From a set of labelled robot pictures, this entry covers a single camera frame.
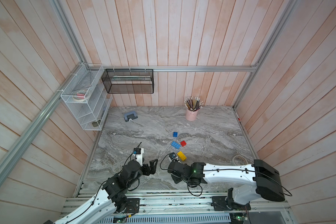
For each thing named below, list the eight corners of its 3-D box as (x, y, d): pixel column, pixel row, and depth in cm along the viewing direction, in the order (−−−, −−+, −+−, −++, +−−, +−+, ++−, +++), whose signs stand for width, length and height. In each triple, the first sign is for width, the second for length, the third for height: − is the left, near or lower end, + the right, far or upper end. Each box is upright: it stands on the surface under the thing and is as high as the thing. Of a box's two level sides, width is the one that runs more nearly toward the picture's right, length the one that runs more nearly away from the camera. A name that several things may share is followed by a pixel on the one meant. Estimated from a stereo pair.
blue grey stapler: (125, 122, 113) (124, 119, 110) (123, 116, 117) (122, 113, 114) (137, 118, 115) (137, 116, 113) (136, 113, 119) (135, 110, 117)
